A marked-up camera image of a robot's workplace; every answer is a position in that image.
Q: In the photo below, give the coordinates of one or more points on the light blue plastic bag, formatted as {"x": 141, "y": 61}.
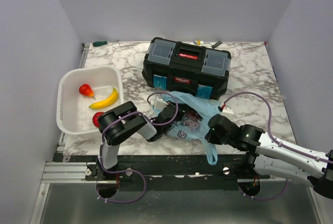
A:
{"x": 193, "y": 126}

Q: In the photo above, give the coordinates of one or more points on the yellow fake banana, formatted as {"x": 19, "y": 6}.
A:
{"x": 106, "y": 102}

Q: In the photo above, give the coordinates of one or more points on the red fake fruit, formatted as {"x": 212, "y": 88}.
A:
{"x": 95, "y": 119}

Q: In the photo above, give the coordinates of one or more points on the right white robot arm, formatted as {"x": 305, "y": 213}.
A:
{"x": 270, "y": 156}

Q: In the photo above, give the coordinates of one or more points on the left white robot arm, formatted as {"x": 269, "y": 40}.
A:
{"x": 119, "y": 124}

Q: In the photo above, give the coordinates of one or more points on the red fake pear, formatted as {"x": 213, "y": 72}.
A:
{"x": 86, "y": 90}

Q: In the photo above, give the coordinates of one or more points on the black plastic toolbox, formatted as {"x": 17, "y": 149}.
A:
{"x": 175, "y": 66}

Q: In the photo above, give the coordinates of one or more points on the yellow white small connector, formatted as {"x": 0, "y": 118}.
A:
{"x": 198, "y": 42}

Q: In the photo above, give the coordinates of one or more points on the small black clip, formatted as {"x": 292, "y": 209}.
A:
{"x": 217, "y": 44}

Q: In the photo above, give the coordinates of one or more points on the white plastic basket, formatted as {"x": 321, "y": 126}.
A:
{"x": 74, "y": 117}

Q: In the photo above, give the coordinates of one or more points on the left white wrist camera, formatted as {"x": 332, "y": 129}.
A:
{"x": 158, "y": 105}

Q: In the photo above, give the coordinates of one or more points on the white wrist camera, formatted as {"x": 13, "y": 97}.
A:
{"x": 226, "y": 110}
{"x": 158, "y": 105}

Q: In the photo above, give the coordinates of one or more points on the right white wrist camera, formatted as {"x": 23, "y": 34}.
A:
{"x": 226, "y": 110}

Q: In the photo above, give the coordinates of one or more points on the green handled screwdriver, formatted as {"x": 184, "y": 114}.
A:
{"x": 102, "y": 43}

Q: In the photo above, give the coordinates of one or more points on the aluminium frame profile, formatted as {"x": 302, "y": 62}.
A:
{"x": 55, "y": 172}

